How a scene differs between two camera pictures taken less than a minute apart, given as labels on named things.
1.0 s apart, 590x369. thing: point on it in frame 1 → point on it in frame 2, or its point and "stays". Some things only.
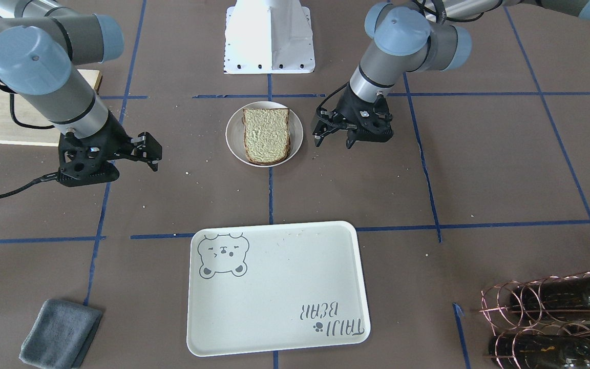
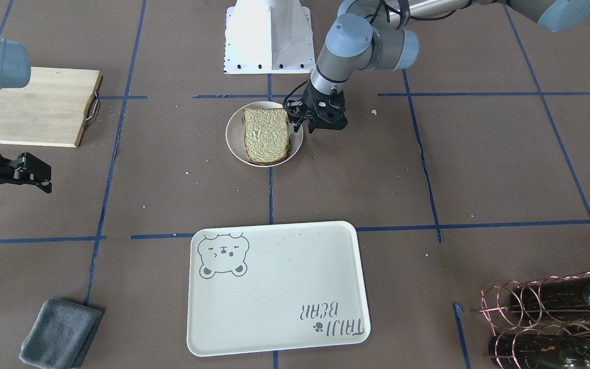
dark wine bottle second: x=549 y=351 stays
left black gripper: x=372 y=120 → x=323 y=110
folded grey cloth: x=61 y=334 stays
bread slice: x=267 y=137 stays
